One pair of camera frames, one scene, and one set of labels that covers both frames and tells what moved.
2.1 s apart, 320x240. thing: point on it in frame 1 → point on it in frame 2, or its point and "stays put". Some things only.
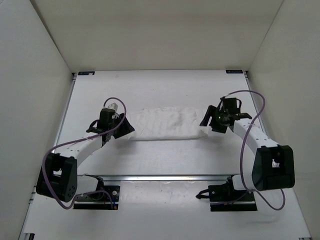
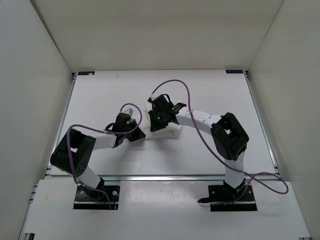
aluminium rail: [165, 178] stays put
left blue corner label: [86, 73] stays put
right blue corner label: [234, 71] stays put
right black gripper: [210, 112] → [154, 126]
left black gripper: [127, 128] → [138, 135]
